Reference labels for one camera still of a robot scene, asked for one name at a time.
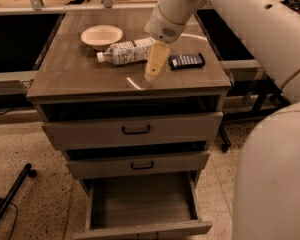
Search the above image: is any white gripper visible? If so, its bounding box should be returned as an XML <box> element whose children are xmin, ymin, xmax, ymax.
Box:
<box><xmin>144</xmin><ymin>4</ymin><xmax>186</xmax><ymax>81</ymax></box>

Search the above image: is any clear plastic water bottle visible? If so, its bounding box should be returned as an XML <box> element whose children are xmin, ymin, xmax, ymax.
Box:
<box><xmin>97</xmin><ymin>37</ymin><xmax>155</xmax><ymax>65</ymax></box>

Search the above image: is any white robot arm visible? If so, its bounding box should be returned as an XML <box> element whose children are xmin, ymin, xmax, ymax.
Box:
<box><xmin>149</xmin><ymin>0</ymin><xmax>300</xmax><ymax>240</ymax></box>

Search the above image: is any top grey drawer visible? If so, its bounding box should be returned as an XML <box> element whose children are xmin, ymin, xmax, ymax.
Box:
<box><xmin>43</xmin><ymin>112</ymin><xmax>223</xmax><ymax>150</ymax></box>

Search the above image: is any grey wooden drawer cabinet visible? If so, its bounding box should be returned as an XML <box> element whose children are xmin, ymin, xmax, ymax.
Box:
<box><xmin>25</xmin><ymin>6</ymin><xmax>232</xmax><ymax>240</ymax></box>

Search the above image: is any middle grey drawer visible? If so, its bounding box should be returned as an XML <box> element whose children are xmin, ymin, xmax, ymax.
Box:
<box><xmin>66</xmin><ymin>151</ymin><xmax>209</xmax><ymax>179</ymax></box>

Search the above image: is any bottom grey open drawer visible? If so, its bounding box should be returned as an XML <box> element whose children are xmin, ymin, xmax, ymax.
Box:
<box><xmin>74</xmin><ymin>172</ymin><xmax>212</xmax><ymax>240</ymax></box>

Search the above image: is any dark blue snack packet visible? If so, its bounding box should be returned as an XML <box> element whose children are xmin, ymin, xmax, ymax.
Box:
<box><xmin>168</xmin><ymin>53</ymin><xmax>205</xmax><ymax>70</ymax></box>

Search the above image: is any white paper bowl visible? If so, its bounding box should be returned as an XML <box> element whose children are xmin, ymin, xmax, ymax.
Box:
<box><xmin>81</xmin><ymin>25</ymin><xmax>123</xmax><ymax>51</ymax></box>

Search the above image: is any black stand leg left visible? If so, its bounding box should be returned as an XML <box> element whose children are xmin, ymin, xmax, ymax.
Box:
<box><xmin>0</xmin><ymin>163</ymin><xmax>37</xmax><ymax>220</ymax></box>

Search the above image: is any black wheeled table frame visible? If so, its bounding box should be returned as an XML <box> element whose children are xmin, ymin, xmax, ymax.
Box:
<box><xmin>219</xmin><ymin>70</ymin><xmax>290</xmax><ymax>153</ymax></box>

